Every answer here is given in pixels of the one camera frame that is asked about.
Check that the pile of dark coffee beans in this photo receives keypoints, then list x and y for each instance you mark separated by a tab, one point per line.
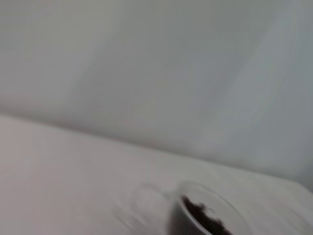
205	218

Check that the double-walled clear glass cup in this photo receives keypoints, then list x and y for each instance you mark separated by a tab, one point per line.
178	215

